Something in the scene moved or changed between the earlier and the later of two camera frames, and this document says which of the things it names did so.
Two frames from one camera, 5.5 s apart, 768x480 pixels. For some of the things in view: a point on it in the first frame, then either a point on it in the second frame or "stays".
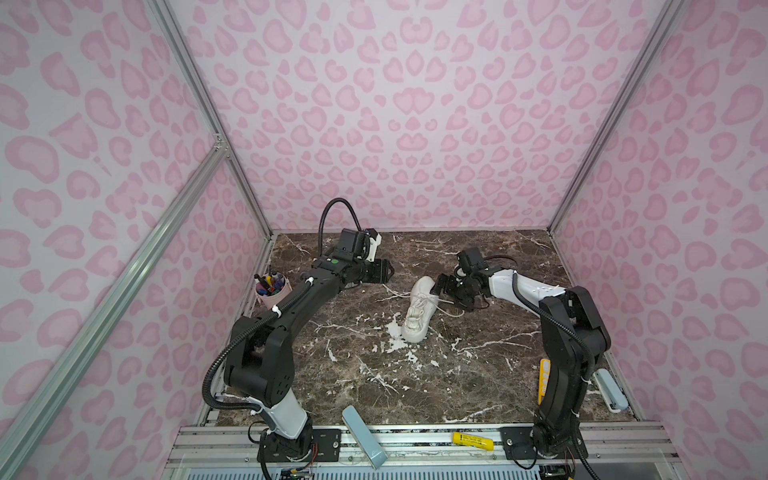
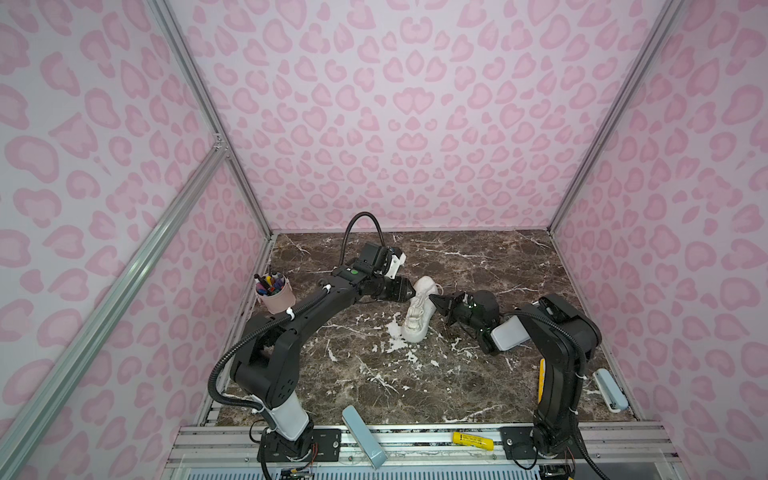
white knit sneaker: [421, 310] stays
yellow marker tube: [473, 441] stays
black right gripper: [439, 282] → [449, 304]
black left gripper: [381, 273] → [400, 290]
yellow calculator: [545, 368] stays
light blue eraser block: [362, 433] stays
